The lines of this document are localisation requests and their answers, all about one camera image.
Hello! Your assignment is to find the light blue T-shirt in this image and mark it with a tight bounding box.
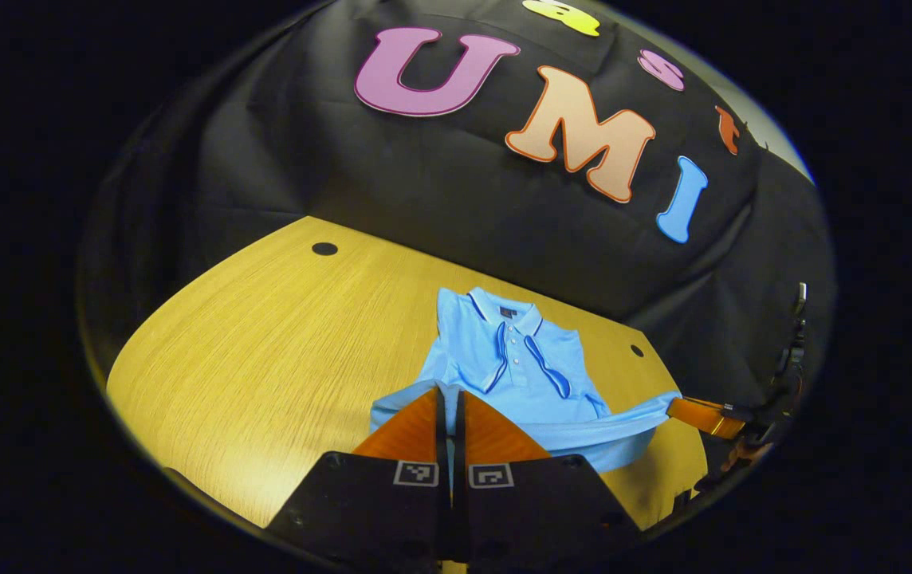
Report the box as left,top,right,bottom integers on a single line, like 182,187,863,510
368,287,682,476

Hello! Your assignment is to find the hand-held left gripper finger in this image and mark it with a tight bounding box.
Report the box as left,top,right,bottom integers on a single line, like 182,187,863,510
265,385,451,560
453,389,642,560

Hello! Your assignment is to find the black backdrop cloth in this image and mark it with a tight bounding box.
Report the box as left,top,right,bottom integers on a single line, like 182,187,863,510
77,0,836,415

